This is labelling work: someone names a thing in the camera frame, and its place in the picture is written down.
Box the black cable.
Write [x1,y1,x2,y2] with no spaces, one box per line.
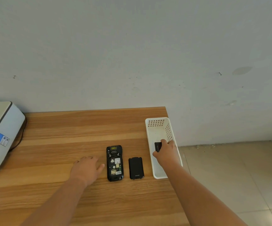
[8,117,28,151]

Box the black battery cover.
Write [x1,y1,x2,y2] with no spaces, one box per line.
[128,157,144,180]

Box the black handheld scanner open back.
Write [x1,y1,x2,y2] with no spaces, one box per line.
[106,145,124,182]

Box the person's right forearm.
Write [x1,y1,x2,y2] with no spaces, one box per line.
[162,162,247,226]

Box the person's left forearm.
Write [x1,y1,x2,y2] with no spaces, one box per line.
[21,176,89,226]

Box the person's left hand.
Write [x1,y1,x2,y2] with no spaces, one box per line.
[70,156,105,187]

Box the person's right hand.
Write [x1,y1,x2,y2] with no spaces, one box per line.
[152,139,182,171]

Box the white perforated plastic basket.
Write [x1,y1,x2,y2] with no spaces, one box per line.
[145,117,183,179]

